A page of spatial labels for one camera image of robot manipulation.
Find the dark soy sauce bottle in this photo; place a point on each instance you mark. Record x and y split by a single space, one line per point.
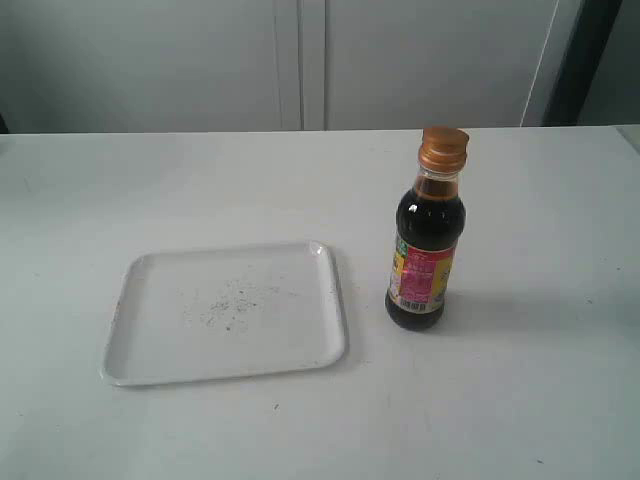
430 219

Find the white rectangular plastic tray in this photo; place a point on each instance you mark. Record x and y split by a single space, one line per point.
227 313

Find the white cabinet doors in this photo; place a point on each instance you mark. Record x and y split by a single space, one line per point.
163 66

